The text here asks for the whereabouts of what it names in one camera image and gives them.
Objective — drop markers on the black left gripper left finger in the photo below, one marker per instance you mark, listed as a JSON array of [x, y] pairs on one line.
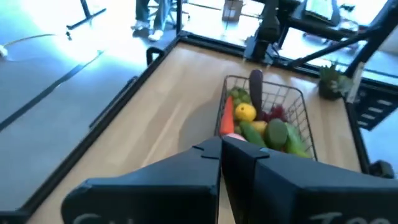
[[155, 196]]

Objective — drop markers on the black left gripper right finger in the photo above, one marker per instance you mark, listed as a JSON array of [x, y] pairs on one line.
[[311, 196]]

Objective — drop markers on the dark green lime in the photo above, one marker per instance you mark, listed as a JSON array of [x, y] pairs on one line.
[[276, 133]]

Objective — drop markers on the green cucumber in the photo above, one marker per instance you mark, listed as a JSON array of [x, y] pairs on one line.
[[252, 133]]

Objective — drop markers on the yellow pear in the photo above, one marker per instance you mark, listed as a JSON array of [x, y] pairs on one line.
[[259, 127]]

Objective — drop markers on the red grape bunch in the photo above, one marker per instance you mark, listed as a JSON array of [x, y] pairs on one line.
[[276, 113]]

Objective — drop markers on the pink peach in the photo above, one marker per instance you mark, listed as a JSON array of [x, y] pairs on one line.
[[234, 137]]

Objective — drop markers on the red chili pepper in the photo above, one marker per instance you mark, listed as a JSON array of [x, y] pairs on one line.
[[227, 118]]

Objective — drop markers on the yellow lemon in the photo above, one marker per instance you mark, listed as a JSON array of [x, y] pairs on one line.
[[245, 112]]

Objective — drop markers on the purple eggplant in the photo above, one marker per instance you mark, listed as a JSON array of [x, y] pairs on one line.
[[256, 93]]

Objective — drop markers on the green grape bunch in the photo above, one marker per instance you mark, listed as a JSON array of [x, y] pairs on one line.
[[239, 95]]

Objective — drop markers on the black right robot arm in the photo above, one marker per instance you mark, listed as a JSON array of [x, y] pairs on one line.
[[267, 28]]

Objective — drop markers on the grey round mat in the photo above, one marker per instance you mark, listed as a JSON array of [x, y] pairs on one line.
[[199, 127]]

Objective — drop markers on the potted succulent plant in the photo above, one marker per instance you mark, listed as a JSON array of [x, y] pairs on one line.
[[331, 84]]

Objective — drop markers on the black slotted panel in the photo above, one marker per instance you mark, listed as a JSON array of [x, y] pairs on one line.
[[360, 93]]

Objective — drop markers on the person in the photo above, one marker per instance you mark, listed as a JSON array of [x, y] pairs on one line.
[[143, 9]]

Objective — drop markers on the black stand base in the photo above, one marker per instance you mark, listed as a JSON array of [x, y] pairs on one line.
[[85, 9]]

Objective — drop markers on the cardboard box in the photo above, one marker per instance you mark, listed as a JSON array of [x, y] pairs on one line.
[[231, 11]]

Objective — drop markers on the small black camera box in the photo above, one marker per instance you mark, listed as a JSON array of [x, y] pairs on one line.
[[382, 169]]

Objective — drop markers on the black table frame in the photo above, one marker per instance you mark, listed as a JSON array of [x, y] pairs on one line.
[[62, 169]]

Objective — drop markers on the black diagonal frame strut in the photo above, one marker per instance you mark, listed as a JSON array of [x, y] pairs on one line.
[[335, 46]]

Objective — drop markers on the black frame post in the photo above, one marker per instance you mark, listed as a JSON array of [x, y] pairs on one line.
[[373, 40]]

